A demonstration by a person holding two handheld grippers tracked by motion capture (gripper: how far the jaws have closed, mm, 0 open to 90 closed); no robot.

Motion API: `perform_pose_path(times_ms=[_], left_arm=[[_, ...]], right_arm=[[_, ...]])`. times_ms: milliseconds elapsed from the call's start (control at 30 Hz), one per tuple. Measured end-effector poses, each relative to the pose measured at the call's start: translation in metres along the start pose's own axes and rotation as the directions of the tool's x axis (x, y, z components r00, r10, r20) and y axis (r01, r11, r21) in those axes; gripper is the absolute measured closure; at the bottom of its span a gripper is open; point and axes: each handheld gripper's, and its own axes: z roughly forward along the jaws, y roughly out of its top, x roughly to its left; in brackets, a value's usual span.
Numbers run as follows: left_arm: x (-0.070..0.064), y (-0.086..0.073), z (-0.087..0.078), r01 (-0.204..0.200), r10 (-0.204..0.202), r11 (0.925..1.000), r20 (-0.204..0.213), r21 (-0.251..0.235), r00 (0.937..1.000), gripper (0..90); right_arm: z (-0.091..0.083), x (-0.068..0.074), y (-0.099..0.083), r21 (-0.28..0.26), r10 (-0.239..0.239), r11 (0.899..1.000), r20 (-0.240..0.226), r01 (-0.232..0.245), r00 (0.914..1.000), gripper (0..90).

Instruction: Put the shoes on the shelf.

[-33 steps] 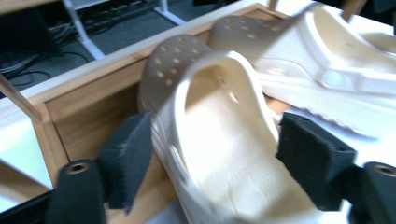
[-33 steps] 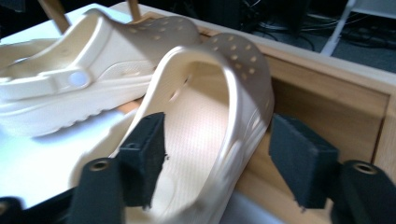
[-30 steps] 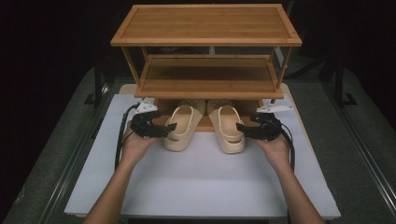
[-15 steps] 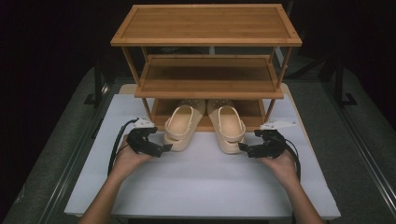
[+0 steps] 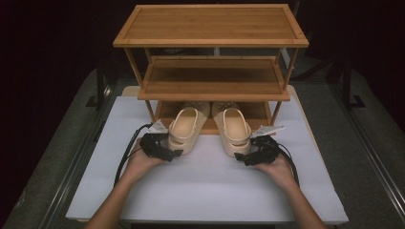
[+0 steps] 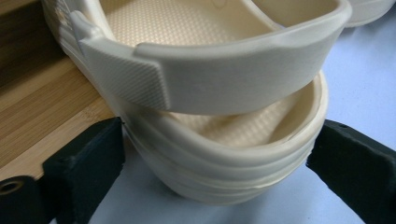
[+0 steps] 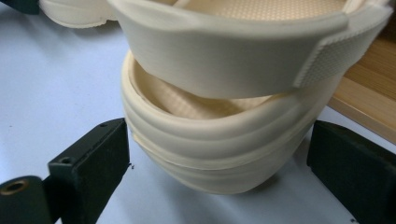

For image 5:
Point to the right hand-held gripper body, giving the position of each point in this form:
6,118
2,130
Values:
266,146

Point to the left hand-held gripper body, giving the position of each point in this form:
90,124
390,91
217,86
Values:
154,143

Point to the person's left hand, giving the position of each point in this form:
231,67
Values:
141,165

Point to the wooden three-tier shoe rack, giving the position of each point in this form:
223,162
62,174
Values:
210,63

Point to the cream clog shoe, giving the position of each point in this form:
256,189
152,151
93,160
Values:
234,127
187,127

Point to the white table sheet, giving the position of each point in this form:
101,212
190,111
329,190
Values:
203,191

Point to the person's right hand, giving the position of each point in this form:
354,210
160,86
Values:
278,171

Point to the black metal stand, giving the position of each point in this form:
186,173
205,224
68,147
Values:
348,86
100,86

